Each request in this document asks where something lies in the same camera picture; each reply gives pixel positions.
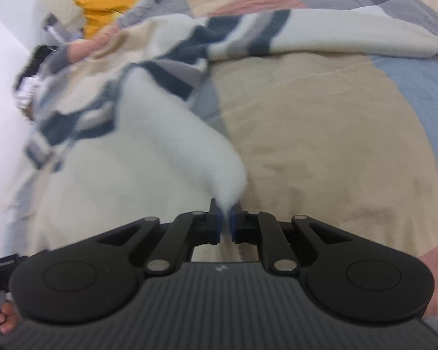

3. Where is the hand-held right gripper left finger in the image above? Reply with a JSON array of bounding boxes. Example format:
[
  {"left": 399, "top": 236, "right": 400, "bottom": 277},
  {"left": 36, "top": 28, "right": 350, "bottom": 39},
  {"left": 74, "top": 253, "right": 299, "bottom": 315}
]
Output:
[{"left": 94, "top": 198, "right": 221, "bottom": 277}]

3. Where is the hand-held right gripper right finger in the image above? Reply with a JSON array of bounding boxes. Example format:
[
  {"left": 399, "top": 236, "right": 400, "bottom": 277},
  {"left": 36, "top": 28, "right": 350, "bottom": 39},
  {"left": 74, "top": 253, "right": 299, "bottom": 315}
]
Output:
[{"left": 230, "top": 203, "right": 353, "bottom": 275}]

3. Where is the yellow pillow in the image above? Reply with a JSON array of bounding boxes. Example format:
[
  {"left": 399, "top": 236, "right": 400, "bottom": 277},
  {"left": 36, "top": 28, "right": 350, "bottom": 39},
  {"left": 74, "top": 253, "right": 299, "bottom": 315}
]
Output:
[{"left": 75, "top": 0, "right": 196, "bottom": 39}]

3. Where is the cream striped fuzzy sweater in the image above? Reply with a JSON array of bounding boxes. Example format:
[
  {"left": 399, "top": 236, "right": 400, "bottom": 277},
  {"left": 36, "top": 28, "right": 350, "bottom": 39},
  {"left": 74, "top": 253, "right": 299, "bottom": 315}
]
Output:
[{"left": 7, "top": 8, "right": 438, "bottom": 263}]

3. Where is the patchwork blanket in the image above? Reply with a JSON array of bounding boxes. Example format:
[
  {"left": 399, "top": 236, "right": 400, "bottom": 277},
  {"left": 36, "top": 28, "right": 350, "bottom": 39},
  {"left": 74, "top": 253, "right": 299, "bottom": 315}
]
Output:
[{"left": 7, "top": 0, "right": 438, "bottom": 336}]

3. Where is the grey bedside object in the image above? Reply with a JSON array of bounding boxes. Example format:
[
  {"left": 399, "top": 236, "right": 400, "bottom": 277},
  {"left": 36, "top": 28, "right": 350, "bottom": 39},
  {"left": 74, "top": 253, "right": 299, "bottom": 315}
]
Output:
[{"left": 43, "top": 13, "right": 83, "bottom": 46}]

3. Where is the person's left hand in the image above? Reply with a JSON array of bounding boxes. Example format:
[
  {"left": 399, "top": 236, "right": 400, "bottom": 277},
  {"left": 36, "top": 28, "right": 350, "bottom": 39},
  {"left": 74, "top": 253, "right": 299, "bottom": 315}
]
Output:
[{"left": 0, "top": 301, "right": 21, "bottom": 335}]

